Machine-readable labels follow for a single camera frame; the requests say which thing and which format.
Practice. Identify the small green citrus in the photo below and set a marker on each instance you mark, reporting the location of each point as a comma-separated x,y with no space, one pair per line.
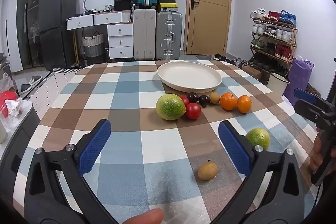
258,137

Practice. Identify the dark grey fridge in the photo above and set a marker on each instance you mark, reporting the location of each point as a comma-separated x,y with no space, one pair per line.
57,24

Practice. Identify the woven grey white basket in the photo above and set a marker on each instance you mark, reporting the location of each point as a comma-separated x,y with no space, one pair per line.
93,47

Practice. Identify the grey white slipper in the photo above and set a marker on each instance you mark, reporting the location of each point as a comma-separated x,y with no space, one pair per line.
25,88
35,79

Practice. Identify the brown kiwi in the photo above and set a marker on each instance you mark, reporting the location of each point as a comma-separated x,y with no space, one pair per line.
214,98

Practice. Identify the purple bag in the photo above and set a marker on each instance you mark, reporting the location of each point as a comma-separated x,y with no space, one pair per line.
300,77

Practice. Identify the person's left hand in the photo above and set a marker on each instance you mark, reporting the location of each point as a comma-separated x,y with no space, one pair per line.
147,217

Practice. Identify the red plastic bag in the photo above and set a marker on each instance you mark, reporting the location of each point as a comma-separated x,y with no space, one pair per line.
8,103

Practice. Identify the grey aluminium suitcase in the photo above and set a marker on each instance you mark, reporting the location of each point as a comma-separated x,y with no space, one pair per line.
169,35

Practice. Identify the brown cardboard box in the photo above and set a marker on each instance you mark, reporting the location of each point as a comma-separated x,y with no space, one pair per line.
253,72

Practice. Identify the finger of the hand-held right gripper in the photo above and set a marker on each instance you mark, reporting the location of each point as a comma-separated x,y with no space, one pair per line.
304,109
303,94

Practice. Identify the wooden door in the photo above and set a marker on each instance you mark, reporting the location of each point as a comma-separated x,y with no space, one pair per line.
210,27

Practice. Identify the small brown stemmed fruit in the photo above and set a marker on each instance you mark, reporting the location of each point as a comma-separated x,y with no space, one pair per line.
207,171

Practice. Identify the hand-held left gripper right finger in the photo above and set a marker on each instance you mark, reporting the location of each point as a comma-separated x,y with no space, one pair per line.
233,148

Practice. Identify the orange mandarin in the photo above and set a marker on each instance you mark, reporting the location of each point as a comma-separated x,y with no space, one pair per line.
228,101
244,104

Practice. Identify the red tomato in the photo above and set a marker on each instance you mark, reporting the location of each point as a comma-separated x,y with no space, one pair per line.
184,100
193,111

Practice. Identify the beige suitcase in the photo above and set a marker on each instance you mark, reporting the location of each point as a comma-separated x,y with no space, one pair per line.
144,35

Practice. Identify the white bucket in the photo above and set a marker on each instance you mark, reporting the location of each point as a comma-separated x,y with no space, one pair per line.
277,85

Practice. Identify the black storage box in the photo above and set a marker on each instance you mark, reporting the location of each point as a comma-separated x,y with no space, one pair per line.
123,5

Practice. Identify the checkered tablecloth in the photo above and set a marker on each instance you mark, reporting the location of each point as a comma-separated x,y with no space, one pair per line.
131,98

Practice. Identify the yellow shoe box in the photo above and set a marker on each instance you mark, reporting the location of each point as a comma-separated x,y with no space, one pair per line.
168,7

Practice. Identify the dotted white rug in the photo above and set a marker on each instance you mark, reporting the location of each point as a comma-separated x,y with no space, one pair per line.
52,85

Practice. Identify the grey door mat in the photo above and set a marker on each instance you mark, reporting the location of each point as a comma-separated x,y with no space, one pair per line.
203,57

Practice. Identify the grey storage box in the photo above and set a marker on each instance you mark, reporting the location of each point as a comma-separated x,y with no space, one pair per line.
18,142

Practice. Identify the person's right hand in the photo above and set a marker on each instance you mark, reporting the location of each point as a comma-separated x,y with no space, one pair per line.
315,155

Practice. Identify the rows of racked shoes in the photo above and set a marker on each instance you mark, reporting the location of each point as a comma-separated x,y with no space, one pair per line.
283,35

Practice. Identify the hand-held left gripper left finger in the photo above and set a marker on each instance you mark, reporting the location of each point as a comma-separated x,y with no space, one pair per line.
94,146

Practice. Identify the wooden shoe rack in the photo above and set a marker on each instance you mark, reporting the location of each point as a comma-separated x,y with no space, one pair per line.
295,35

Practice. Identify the large green yellow citrus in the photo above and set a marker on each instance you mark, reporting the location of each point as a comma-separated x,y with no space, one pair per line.
170,107

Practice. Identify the white drawer dresser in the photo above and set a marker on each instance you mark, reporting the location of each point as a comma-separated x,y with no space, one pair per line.
120,40

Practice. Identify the dark glass cabinet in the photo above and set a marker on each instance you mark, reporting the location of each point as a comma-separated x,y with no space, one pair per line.
27,16

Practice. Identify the dark purple plum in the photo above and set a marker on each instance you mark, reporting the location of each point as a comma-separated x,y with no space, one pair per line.
193,97
204,101

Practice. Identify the pile of loose shoes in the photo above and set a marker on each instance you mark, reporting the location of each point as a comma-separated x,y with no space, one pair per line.
231,60

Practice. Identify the oval framed mirror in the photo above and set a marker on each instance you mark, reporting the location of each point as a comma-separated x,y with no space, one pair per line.
85,2

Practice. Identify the white wardrobe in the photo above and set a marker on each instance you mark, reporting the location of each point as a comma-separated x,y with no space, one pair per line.
9,24

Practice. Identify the cream round plate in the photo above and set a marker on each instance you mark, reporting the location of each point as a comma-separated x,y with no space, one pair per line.
189,74

